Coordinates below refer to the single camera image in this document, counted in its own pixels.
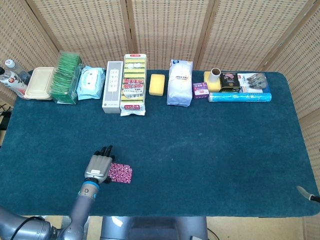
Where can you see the bottles at left edge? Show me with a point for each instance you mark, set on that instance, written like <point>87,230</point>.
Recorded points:
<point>11,82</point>

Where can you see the light blue wet wipes pack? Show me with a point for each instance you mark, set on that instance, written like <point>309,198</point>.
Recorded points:
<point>90,83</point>

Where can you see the white paper bag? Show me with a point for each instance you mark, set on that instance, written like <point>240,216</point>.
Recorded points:
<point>178,85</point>

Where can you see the yellow sponge multipack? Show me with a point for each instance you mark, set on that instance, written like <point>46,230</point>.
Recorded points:
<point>133,85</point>

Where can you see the yellow sponge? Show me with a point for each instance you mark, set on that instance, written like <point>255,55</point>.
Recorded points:
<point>157,85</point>
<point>208,83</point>

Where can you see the white roll cardboard core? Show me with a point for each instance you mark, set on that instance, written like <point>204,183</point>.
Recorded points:
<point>215,75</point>

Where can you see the beige lidded lunch box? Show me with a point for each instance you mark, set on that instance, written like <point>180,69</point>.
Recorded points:
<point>38,83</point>

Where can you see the long white power strip box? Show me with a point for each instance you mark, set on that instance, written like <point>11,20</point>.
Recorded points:
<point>112,87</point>

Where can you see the dark rectangular tin can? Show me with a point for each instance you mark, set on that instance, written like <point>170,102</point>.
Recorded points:
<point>230,82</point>

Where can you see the blue cling film roll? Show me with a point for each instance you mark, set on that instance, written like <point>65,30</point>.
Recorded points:
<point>240,97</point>

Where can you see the small purple box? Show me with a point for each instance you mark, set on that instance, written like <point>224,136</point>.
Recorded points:
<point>200,91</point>

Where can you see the woven bamboo folding screen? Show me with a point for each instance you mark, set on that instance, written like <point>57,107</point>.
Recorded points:
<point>170,30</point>

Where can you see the packaged metal clips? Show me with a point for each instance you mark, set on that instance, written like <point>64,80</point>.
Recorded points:
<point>255,82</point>

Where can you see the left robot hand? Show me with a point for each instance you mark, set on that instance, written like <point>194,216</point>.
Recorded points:
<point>98,167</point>

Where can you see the blue carpet table cover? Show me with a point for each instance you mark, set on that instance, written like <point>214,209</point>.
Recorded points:
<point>200,150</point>

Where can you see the grey robot torso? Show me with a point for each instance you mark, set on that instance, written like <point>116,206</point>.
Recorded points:
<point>155,230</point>

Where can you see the clear box green tea bags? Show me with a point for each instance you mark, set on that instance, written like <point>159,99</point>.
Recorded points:
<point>65,77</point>

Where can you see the clear bottle white cap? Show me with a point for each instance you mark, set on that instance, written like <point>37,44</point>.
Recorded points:
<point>17,71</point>

